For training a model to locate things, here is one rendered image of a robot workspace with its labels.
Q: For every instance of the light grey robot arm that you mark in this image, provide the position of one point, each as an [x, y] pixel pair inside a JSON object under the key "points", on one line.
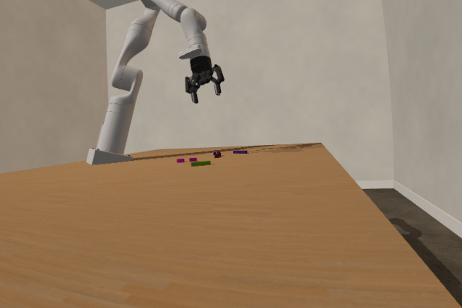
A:
{"points": [[114, 132]]}

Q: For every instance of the lime green rod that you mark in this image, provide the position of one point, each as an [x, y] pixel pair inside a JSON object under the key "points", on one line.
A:
{"points": [[193, 164]]}

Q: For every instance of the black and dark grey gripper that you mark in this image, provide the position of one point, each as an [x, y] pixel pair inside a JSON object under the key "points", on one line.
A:
{"points": [[202, 71]]}

